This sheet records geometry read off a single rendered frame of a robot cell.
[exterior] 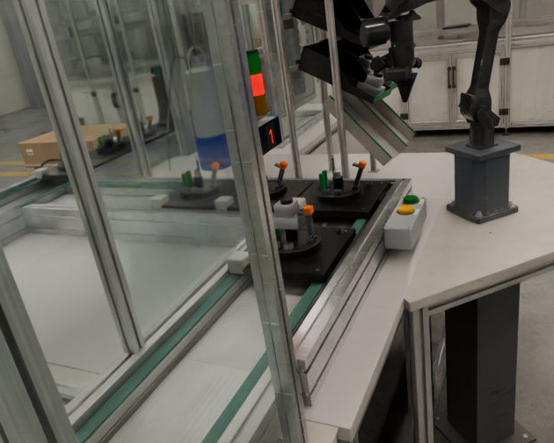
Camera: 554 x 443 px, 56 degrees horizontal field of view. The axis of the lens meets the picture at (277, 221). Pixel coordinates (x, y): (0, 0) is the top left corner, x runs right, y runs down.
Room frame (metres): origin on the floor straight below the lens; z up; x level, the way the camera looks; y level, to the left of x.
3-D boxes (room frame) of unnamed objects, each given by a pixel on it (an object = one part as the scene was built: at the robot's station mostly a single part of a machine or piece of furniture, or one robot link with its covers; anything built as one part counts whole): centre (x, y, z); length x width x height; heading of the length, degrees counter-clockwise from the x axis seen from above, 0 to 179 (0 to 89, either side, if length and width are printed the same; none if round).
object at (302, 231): (1.14, -0.03, 0.98); 0.14 x 0.14 x 0.02
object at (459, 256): (1.45, -0.59, 0.84); 0.90 x 0.70 x 0.03; 107
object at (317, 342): (1.12, -0.19, 0.91); 0.89 x 0.06 x 0.11; 152
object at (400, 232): (1.26, -0.34, 0.93); 0.21 x 0.07 x 0.06; 152
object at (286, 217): (1.14, -0.02, 1.06); 0.08 x 0.04 x 0.07; 62
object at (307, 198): (1.43, -0.19, 1.01); 0.24 x 0.24 x 0.13; 62
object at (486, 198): (1.41, -0.60, 0.96); 0.15 x 0.15 x 0.20; 17
